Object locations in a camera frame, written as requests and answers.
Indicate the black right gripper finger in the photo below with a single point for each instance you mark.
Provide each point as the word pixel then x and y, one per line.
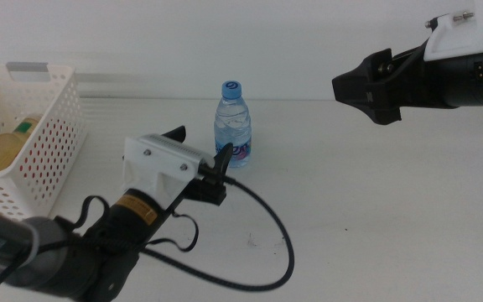
pixel 350 90
pixel 377 71

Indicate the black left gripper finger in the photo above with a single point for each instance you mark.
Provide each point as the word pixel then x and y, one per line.
pixel 178 133
pixel 224 157

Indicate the yellow tea bottle green label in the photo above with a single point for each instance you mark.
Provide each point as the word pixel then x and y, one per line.
pixel 2 151

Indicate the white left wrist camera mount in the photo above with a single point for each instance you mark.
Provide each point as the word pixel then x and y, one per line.
pixel 157 168

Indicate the clear water bottle blue cap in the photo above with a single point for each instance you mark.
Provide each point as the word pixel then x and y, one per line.
pixel 233 117

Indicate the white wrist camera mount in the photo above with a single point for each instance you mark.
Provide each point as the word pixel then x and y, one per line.
pixel 463 38
pixel 157 168

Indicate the white perforated plastic basket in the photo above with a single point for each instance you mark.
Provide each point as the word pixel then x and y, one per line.
pixel 53 159

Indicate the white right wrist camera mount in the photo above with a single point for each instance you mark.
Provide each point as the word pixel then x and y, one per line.
pixel 463 38

